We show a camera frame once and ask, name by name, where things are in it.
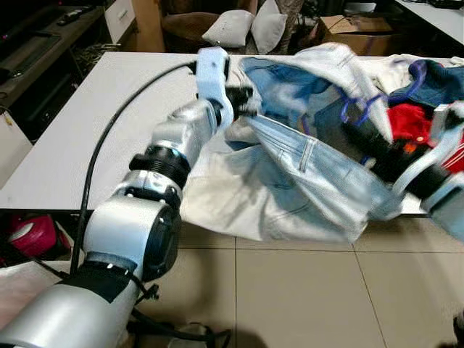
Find purple plastic clothes hanger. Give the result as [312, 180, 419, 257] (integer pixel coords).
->
[337, 59, 430, 138]

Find cream white denim shorts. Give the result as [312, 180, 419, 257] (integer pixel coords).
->
[180, 42, 403, 244]

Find red garment with cream stripes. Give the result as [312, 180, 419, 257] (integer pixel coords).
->
[384, 101, 464, 175]

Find grey pillow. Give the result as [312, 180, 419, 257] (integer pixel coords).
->
[201, 9, 255, 49]
[251, 0, 289, 56]

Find brown round chair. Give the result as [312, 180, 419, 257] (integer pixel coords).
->
[160, 10, 218, 53]

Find blue denim garment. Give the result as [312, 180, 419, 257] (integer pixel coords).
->
[406, 59, 464, 109]

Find brown wooden panel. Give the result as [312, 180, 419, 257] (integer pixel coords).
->
[130, 0, 167, 54]

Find brown cardboard box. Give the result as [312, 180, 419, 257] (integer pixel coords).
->
[318, 14, 397, 57]

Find white board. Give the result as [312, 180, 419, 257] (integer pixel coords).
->
[104, 0, 136, 44]

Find long white table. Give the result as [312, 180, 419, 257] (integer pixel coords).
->
[395, 0, 464, 44]

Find white table with black legs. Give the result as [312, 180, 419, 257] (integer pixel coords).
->
[0, 51, 464, 217]

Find black remote control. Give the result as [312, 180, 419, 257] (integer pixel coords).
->
[56, 6, 96, 27]

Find black low shelf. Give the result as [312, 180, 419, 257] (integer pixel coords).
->
[0, 4, 111, 142]

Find pink clothes iron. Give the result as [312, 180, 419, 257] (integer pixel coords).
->
[7, 213, 59, 260]

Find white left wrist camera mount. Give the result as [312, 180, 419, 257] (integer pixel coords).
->
[195, 46, 235, 130]

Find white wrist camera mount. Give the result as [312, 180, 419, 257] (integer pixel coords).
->
[391, 100, 464, 198]
[195, 46, 235, 130]

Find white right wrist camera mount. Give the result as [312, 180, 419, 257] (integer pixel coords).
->
[391, 100, 464, 198]

